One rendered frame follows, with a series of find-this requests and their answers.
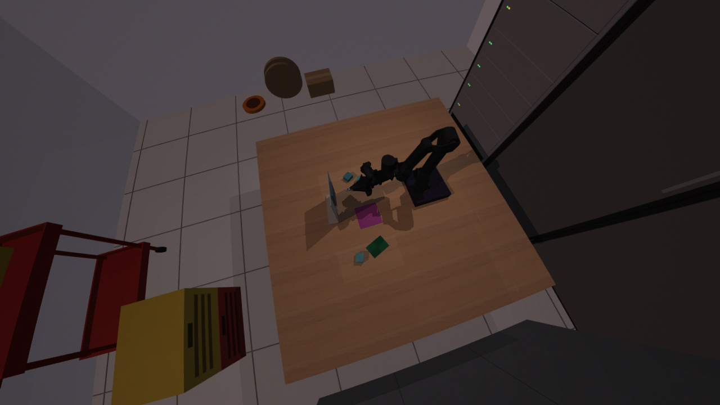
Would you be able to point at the translucent magenta square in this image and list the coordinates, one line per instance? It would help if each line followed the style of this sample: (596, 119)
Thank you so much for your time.
(368, 215)

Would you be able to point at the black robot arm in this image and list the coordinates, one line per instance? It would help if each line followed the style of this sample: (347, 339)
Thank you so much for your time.
(448, 140)

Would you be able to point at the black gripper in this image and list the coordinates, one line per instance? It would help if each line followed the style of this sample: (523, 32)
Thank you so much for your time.
(365, 183)

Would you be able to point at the dark green square marker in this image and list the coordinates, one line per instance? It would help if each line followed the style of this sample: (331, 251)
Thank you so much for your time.
(377, 246)

